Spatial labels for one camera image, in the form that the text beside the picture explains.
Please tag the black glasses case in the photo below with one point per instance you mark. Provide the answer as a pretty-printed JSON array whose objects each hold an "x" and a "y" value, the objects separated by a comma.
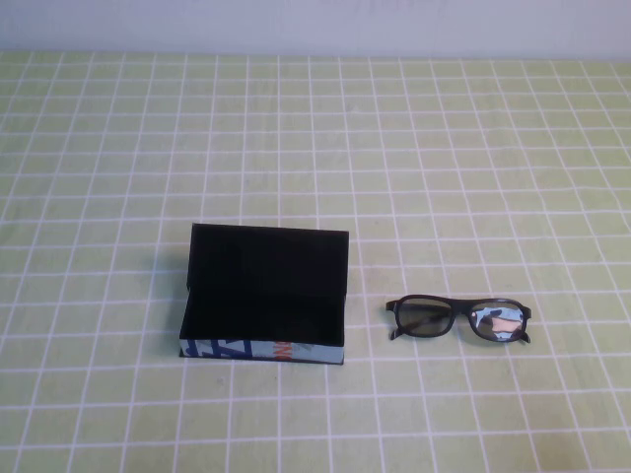
[{"x": 261, "y": 281}]

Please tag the black framed glasses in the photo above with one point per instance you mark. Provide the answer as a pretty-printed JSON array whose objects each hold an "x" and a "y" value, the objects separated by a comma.
[{"x": 461, "y": 308}]

